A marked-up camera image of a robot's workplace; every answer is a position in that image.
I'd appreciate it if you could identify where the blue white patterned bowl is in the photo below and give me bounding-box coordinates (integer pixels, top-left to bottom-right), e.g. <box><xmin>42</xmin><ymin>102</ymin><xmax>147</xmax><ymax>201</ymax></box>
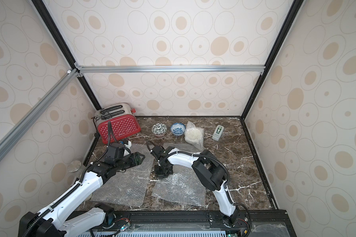
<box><xmin>170</xmin><ymin>122</ymin><xmax>186</xmax><ymax>136</ymax></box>

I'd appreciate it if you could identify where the black white patterned bowl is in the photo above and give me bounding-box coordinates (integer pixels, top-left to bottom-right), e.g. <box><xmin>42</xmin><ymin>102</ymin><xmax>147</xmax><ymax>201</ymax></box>
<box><xmin>151</xmin><ymin>123</ymin><xmax>167</xmax><ymax>137</ymax></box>

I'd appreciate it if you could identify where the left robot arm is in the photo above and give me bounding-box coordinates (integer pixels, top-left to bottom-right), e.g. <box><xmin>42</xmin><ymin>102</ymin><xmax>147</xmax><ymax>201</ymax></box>
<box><xmin>18</xmin><ymin>141</ymin><xmax>145</xmax><ymax>237</ymax></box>

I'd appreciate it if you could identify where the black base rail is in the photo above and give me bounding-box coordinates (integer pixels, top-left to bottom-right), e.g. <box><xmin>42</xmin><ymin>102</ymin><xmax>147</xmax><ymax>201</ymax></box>
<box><xmin>65</xmin><ymin>209</ymin><xmax>297</xmax><ymax>237</ymax></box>

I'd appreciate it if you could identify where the black right frame post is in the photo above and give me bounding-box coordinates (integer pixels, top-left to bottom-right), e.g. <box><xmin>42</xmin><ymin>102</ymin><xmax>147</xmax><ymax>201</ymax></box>
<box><xmin>240</xmin><ymin>0</ymin><xmax>304</xmax><ymax>121</ymax></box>

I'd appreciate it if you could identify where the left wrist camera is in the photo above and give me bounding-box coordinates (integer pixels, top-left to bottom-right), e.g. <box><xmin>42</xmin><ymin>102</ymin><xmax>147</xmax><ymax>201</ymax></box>
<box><xmin>120</xmin><ymin>139</ymin><xmax>132</xmax><ymax>148</ymax></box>

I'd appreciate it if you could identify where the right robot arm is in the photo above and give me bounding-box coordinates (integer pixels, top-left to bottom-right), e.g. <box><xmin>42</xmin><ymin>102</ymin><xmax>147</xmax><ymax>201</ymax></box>
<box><xmin>147</xmin><ymin>143</ymin><xmax>252</xmax><ymax>232</ymax></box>

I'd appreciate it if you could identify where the black frame post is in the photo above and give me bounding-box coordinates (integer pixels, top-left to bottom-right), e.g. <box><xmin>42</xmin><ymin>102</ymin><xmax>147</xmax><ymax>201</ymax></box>
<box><xmin>31</xmin><ymin>0</ymin><xmax>102</xmax><ymax>111</ymax></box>
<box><xmin>240</xmin><ymin>0</ymin><xmax>304</xmax><ymax>121</ymax></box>

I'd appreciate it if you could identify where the red silver toaster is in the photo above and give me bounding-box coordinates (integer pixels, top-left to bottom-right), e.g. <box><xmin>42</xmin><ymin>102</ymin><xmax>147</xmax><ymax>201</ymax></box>
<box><xmin>94</xmin><ymin>103</ymin><xmax>141</xmax><ymax>144</ymax></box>

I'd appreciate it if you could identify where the left diagonal aluminium rail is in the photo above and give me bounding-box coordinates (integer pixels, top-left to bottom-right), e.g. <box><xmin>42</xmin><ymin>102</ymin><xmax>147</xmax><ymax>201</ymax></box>
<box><xmin>0</xmin><ymin>69</ymin><xmax>78</xmax><ymax>162</ymax></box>

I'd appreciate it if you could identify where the black left frame post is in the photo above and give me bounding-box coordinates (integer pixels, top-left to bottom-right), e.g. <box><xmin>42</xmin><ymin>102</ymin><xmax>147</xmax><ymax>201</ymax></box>
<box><xmin>31</xmin><ymin>0</ymin><xmax>102</xmax><ymax>111</ymax></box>

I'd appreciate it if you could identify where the horizontal aluminium rail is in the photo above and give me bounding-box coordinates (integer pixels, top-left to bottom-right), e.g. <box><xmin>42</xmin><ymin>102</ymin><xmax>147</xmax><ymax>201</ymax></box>
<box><xmin>78</xmin><ymin>65</ymin><xmax>265</xmax><ymax>73</ymax></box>

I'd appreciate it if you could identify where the bubble wrap sheet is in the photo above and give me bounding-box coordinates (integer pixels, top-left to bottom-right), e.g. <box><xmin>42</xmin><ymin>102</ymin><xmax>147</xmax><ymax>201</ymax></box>
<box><xmin>91</xmin><ymin>144</ymin><xmax>154</xmax><ymax>207</ymax></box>
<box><xmin>151</xmin><ymin>143</ymin><xmax>207</xmax><ymax>207</ymax></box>
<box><xmin>185</xmin><ymin>121</ymin><xmax>204</xmax><ymax>150</ymax></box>

